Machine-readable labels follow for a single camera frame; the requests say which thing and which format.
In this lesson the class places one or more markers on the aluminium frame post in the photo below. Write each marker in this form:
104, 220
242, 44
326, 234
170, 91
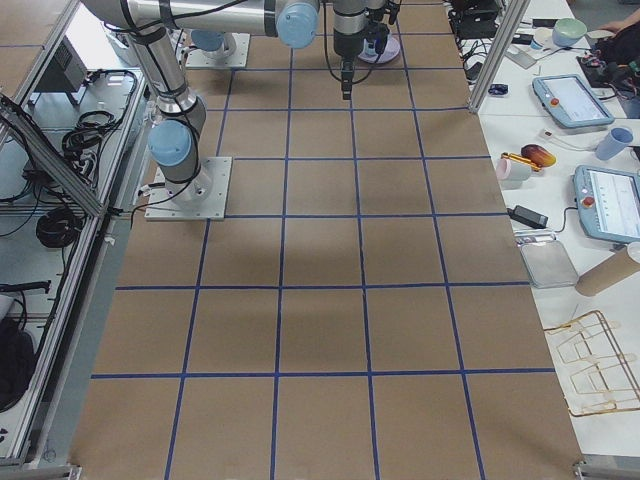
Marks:
509, 24

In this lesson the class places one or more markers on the upper teach pendant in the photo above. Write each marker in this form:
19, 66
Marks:
571, 102

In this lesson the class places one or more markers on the green bowl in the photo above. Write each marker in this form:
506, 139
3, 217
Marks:
568, 31

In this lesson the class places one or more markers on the pink paper cup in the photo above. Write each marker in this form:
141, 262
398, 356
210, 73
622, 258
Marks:
510, 174

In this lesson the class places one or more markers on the light blue cup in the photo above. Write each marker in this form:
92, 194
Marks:
615, 141

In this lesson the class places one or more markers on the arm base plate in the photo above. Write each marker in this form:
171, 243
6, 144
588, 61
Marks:
215, 50
204, 198

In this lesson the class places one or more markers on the black power adapter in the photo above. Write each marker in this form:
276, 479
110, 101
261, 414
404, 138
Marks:
527, 217

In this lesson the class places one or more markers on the cardboard tube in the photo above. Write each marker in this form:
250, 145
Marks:
614, 269

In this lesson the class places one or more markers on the gold wire rack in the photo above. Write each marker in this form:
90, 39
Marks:
596, 374

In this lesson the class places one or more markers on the lower teach pendant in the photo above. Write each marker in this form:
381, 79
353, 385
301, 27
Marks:
608, 203

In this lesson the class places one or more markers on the teach pendant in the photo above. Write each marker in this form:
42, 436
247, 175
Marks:
571, 102
608, 203

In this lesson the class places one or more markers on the silver metal tray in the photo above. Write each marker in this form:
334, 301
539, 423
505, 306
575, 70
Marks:
546, 259

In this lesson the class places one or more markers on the small dark blue box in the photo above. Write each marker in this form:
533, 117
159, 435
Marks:
498, 90

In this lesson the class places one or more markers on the lavender plate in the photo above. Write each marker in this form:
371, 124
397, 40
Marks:
391, 51

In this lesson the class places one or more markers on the gold metal cylinder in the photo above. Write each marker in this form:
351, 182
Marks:
522, 160

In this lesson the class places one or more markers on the mint green faceted cup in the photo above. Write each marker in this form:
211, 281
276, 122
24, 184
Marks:
369, 49

